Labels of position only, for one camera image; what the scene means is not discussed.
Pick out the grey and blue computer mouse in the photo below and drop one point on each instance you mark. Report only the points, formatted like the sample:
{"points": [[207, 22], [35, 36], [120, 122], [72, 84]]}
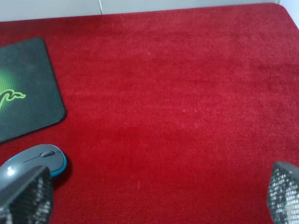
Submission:
{"points": [[46, 155]]}

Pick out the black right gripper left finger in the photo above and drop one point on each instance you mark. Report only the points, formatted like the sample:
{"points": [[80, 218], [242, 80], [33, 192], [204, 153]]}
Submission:
{"points": [[28, 199]]}

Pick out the red velvet table cloth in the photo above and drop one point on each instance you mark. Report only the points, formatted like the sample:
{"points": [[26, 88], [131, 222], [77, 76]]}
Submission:
{"points": [[173, 117]]}

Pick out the black green mouse pad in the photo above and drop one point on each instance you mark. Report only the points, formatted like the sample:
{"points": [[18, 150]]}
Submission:
{"points": [[30, 99]]}

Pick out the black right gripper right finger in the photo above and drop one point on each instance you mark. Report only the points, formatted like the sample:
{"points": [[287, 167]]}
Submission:
{"points": [[283, 193]]}

